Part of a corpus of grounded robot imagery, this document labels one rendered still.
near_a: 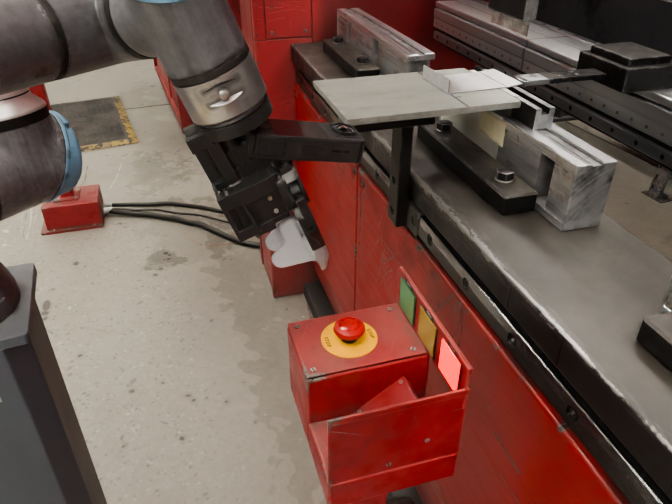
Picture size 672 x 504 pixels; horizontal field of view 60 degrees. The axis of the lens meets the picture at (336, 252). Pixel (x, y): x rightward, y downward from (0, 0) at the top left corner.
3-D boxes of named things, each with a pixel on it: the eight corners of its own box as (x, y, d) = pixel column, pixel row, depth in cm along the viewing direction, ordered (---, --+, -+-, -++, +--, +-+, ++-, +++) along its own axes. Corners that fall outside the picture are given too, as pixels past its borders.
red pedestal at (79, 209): (46, 213, 261) (-15, 17, 216) (105, 206, 267) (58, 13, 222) (40, 236, 245) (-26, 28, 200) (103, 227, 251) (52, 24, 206)
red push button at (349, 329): (329, 338, 76) (329, 316, 74) (359, 332, 77) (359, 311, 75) (338, 359, 73) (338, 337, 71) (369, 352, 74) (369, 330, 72)
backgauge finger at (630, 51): (497, 80, 98) (502, 49, 95) (628, 67, 104) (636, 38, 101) (537, 102, 88) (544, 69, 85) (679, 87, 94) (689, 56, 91)
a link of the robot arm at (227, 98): (242, 39, 55) (258, 61, 49) (262, 83, 58) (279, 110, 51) (170, 72, 55) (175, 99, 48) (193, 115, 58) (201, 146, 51)
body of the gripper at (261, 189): (233, 213, 65) (180, 118, 57) (303, 180, 65) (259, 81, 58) (244, 249, 58) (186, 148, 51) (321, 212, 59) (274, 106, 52)
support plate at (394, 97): (313, 87, 93) (312, 80, 92) (463, 73, 99) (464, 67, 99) (346, 126, 78) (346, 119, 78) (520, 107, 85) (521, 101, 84)
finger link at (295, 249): (286, 285, 67) (252, 223, 61) (332, 262, 67) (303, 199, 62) (292, 301, 64) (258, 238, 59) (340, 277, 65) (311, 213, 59)
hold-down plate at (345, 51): (322, 50, 157) (322, 39, 155) (341, 49, 158) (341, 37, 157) (357, 83, 133) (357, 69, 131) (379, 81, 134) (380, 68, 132)
